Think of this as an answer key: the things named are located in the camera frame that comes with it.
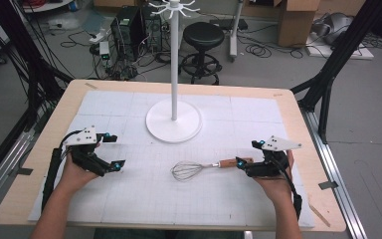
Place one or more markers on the thin wooden stick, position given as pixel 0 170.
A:
pixel 320 215

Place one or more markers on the white hook stand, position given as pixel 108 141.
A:
pixel 174 66

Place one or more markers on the tall cardboard box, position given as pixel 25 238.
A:
pixel 295 23

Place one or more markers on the white grid mat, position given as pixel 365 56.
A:
pixel 146 199

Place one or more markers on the person's right hand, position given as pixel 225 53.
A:
pixel 275 187

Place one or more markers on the person's left hand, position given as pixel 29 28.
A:
pixel 74 174

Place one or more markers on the black computer tower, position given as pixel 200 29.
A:
pixel 126 33

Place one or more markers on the flat black box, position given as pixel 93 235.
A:
pixel 227 24

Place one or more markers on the white flat board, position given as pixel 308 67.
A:
pixel 361 53

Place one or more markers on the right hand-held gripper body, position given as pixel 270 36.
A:
pixel 272 161

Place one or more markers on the white stand pole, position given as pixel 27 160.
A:
pixel 234 33

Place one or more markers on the grey rounded device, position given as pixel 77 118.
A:
pixel 336 26

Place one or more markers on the black round stool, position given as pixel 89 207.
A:
pixel 204 36

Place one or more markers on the small white device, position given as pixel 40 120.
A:
pixel 104 49

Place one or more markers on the grey tape piece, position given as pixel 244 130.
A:
pixel 24 171
pixel 328 185

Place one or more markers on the white power strip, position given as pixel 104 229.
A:
pixel 98 36

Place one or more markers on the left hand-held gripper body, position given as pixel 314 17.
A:
pixel 83 136

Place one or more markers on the black frame strut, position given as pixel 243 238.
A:
pixel 338 59
pixel 33 73

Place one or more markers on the aluminium rail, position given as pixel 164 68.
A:
pixel 3 172
pixel 338 179

